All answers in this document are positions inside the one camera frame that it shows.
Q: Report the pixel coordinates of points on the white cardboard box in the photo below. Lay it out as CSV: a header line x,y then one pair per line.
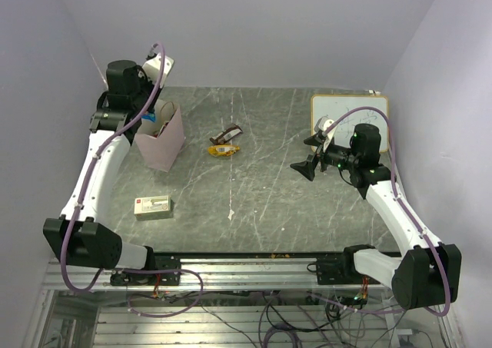
x,y
153,208

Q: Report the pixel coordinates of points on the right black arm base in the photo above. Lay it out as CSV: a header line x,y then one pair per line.
x,y
334,269

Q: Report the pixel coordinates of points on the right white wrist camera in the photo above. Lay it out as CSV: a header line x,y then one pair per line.
x,y
325,129

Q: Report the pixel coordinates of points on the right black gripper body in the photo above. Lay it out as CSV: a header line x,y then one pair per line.
x,y
342,157

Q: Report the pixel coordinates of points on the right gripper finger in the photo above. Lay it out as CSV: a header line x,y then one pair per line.
x,y
307,167
313,141

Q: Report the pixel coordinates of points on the brown chocolate bar wrapper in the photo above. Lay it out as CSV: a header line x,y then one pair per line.
x,y
230,132

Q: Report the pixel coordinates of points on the pink paper bag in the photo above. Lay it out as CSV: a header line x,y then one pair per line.
x,y
160,152

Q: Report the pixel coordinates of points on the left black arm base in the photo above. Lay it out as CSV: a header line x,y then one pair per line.
x,y
162,274

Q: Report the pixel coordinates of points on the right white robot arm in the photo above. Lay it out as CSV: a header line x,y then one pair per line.
x,y
427,272

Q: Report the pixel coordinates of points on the blue M&Ms packet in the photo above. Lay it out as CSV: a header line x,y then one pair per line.
x,y
149,116

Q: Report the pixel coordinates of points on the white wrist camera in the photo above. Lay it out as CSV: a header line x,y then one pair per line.
x,y
159,71
325,129

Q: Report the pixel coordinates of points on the yellow M&Ms packet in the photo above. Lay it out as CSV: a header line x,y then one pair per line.
x,y
223,150

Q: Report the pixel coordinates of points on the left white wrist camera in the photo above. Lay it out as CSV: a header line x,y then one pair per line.
x,y
159,71

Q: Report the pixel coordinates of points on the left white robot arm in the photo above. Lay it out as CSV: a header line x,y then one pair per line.
x,y
78,236

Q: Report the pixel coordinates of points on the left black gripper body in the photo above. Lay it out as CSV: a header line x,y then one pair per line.
x,y
147,87

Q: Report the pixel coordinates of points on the small whiteboard with stand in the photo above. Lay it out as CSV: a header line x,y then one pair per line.
x,y
334,106

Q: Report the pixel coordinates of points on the aluminium frame rail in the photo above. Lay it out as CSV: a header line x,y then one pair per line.
x,y
217,275

